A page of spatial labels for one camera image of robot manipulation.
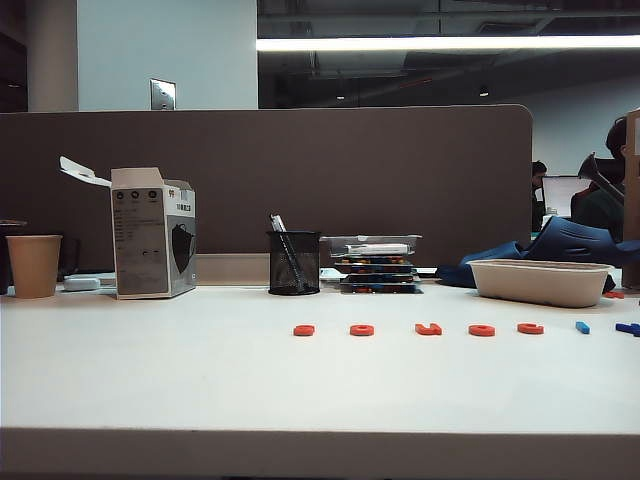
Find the red letter o magnet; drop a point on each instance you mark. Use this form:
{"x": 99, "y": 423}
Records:
{"x": 362, "y": 330}
{"x": 482, "y": 330}

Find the red letter c magnet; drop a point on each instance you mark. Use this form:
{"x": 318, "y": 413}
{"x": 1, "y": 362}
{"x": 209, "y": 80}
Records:
{"x": 530, "y": 328}

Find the blue letter l magnet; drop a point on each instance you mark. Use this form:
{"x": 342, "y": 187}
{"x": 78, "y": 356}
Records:
{"x": 582, "y": 327}

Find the blue letter magnet box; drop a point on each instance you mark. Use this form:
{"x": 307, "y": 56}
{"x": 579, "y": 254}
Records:
{"x": 380, "y": 278}
{"x": 380, "y": 288}
{"x": 377, "y": 270}
{"x": 372, "y": 261}

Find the red letter s magnet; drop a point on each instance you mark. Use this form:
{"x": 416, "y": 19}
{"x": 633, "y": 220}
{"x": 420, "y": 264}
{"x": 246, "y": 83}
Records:
{"x": 303, "y": 330}

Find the red letter u magnet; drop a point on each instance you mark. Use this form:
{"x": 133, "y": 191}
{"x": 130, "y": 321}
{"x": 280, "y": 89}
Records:
{"x": 428, "y": 330}

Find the black mesh pen holder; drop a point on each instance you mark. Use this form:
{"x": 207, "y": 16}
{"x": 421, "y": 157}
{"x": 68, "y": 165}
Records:
{"x": 294, "y": 265}

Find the black and white pen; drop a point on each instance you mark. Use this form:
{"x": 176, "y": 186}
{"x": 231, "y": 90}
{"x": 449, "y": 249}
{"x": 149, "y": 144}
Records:
{"x": 277, "y": 222}

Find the clear plastic case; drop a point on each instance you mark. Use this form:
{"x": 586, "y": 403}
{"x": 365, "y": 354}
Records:
{"x": 370, "y": 241}

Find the brown desk partition panel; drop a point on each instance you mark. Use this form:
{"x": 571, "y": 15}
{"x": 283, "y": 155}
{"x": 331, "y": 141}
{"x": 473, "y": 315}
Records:
{"x": 300, "y": 175}

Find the grey face mask box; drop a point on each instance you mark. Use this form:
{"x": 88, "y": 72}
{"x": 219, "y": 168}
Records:
{"x": 140, "y": 240}

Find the beige oval tray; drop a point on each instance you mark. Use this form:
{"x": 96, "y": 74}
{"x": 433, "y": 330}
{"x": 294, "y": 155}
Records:
{"x": 540, "y": 282}

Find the person with dark hair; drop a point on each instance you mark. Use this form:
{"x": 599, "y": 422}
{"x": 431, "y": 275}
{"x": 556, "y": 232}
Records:
{"x": 539, "y": 172}

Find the small white case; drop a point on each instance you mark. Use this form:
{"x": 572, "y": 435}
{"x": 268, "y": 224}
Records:
{"x": 82, "y": 283}

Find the white computer monitor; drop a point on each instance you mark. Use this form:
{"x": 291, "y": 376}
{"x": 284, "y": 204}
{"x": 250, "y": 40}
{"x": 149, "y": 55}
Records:
{"x": 560, "y": 195}

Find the person in green shirt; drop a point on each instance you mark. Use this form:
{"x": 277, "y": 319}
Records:
{"x": 595, "y": 210}

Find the black chair headrest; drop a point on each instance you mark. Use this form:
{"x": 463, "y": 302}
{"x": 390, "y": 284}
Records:
{"x": 597, "y": 175}

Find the brown paper cup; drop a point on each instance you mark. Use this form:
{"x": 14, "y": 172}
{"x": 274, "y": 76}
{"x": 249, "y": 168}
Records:
{"x": 34, "y": 265}

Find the brown cardboard box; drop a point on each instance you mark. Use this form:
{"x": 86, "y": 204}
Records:
{"x": 632, "y": 200}

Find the beige desk rail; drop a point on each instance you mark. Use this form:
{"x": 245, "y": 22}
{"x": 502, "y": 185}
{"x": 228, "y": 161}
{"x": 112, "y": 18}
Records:
{"x": 230, "y": 270}

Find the silver wall plate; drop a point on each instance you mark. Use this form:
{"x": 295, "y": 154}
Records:
{"x": 163, "y": 94}

